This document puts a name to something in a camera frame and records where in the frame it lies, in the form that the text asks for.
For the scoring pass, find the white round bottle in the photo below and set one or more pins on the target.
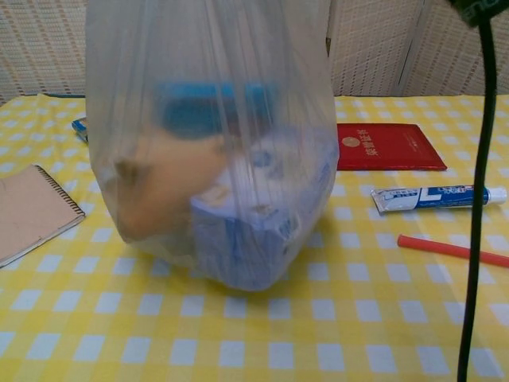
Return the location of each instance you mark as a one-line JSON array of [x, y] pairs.
[[262, 159]]

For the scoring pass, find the orange butternut squash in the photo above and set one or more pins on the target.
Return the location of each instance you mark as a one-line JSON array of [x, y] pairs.
[[159, 195]]

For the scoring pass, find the white blue toothpaste tube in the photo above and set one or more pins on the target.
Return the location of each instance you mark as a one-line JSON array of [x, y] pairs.
[[429, 198]]

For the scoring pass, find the yellow white checked tablecloth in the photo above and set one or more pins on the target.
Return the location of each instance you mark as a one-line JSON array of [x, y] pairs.
[[358, 326]]

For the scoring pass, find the blue cookie box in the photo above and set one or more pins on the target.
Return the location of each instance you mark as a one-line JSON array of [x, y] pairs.
[[191, 115]]

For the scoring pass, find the woven folding screen panel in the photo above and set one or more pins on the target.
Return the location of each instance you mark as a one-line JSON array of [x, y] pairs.
[[43, 44], [449, 59], [370, 44]]

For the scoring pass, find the kraft spiral notebook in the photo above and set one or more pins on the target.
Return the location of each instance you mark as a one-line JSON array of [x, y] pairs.
[[32, 207]]

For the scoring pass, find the transparent plastic bag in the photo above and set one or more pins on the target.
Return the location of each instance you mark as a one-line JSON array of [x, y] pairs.
[[131, 79]]

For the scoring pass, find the red pen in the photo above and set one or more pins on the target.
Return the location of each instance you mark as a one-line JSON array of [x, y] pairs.
[[437, 246]]

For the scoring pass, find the small brown blue card box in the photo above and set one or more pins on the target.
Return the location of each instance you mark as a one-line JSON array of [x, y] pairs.
[[80, 129]]

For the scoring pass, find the red certificate booklet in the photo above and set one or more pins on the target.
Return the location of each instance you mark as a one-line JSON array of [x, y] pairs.
[[389, 149]]

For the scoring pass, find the purple tissue pack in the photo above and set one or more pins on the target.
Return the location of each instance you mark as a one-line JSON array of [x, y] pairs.
[[246, 254]]

